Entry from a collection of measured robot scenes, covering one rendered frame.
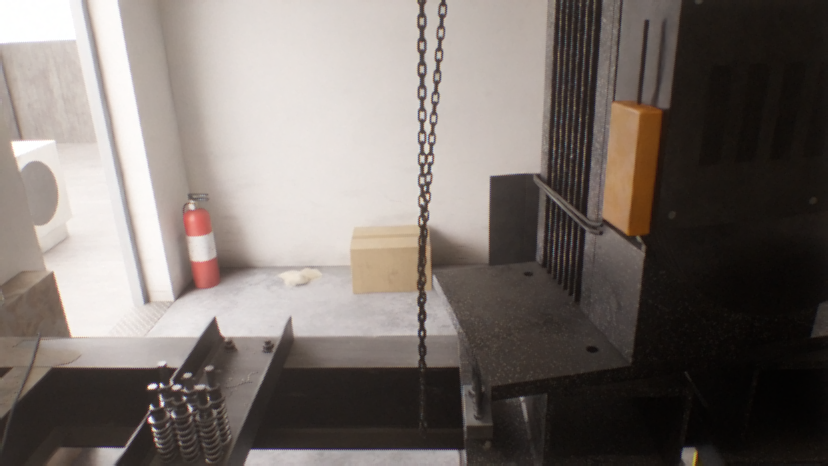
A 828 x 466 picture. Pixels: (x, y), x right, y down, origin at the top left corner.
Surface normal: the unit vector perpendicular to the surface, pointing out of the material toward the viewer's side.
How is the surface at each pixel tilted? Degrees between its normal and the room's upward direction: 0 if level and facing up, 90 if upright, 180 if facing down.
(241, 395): 0
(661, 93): 90
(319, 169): 90
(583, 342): 0
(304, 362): 0
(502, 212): 90
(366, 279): 90
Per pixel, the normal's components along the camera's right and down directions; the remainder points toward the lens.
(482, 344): -0.03, -0.93
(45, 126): -0.03, 0.37
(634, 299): -0.98, 0.10
